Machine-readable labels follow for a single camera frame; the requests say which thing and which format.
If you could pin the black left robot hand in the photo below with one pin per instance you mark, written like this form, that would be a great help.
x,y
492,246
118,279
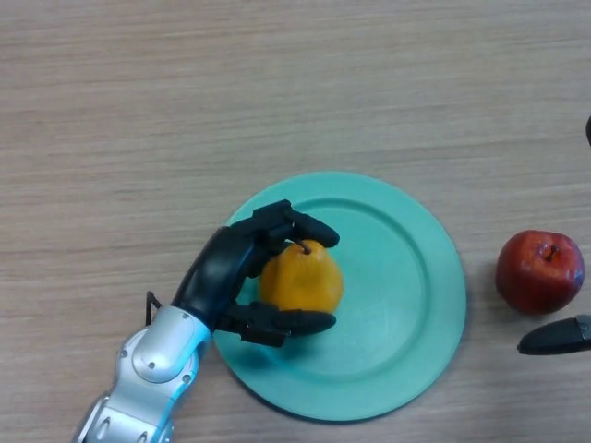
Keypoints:
x,y
212,277

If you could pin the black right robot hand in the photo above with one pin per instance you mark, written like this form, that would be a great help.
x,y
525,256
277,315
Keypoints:
x,y
554,337

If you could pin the yellow pear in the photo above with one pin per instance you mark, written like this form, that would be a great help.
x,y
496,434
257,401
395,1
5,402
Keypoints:
x,y
300,281

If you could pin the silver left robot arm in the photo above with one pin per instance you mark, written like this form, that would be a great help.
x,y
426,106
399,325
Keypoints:
x,y
148,374

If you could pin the green plate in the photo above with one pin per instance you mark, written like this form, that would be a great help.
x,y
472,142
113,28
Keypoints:
x,y
360,314

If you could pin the red apple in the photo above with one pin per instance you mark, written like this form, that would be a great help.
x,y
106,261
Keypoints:
x,y
538,272

